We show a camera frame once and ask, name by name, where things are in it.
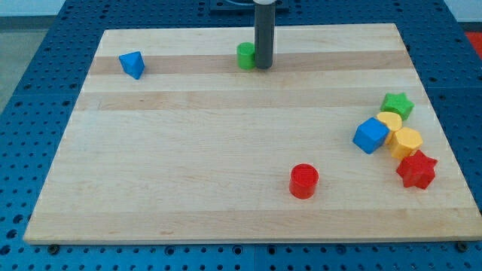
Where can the green star block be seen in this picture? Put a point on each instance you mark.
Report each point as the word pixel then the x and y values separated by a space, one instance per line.
pixel 397 103

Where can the red star block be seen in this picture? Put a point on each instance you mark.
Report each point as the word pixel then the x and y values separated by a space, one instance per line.
pixel 417 170

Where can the wooden board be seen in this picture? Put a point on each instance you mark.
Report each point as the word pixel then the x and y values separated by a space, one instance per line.
pixel 200 151

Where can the red cylinder block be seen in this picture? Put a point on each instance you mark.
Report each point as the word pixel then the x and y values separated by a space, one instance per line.
pixel 303 180

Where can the green cylinder block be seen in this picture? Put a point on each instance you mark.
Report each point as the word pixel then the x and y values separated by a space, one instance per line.
pixel 245 55

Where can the blue cube block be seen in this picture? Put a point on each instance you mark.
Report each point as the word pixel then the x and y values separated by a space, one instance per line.
pixel 370 135

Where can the blue triangular prism block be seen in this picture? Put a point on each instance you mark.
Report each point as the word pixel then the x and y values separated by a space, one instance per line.
pixel 132 64

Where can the yellow heart block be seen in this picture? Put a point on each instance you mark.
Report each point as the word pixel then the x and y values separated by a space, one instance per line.
pixel 392 121

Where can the yellow hexagon block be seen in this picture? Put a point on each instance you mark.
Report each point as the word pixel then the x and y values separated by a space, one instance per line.
pixel 404 142

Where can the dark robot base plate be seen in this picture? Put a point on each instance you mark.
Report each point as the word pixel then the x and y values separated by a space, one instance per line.
pixel 223 6

